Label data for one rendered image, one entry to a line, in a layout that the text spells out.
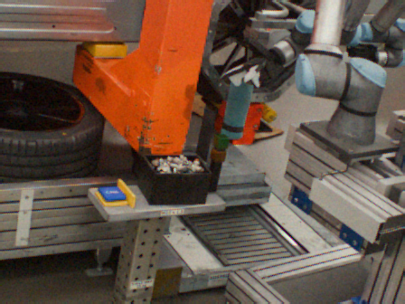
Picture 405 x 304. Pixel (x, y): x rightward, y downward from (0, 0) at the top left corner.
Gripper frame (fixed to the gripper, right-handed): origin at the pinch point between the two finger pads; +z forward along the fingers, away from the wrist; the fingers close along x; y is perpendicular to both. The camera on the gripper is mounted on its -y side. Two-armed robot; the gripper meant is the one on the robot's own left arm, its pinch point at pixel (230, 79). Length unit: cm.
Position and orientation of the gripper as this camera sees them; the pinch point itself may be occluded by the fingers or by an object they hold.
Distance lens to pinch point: 280.4
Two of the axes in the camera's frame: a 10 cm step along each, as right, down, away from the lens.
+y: 4.0, 8.5, 3.4
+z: -7.7, 5.1, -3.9
